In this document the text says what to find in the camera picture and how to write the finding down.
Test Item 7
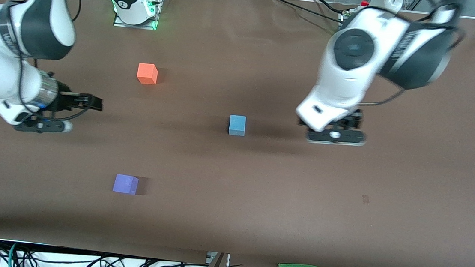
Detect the light blue foam block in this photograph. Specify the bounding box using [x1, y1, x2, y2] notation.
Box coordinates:
[228, 115, 247, 137]

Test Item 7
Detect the orange foam block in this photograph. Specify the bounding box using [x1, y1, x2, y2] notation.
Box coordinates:
[136, 63, 159, 86]

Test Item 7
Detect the teal cable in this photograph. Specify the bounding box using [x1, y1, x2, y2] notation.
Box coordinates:
[6, 242, 19, 267]

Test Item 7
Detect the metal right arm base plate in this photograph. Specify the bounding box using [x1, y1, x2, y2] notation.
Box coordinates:
[113, 0, 161, 30]

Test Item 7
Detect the black cable to arm base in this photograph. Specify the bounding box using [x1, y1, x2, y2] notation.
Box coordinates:
[267, 0, 349, 24]

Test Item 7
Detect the purple foam block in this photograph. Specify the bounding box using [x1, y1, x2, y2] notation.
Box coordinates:
[112, 174, 140, 196]

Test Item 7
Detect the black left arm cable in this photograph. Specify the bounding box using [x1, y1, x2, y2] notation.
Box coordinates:
[359, 0, 468, 115]

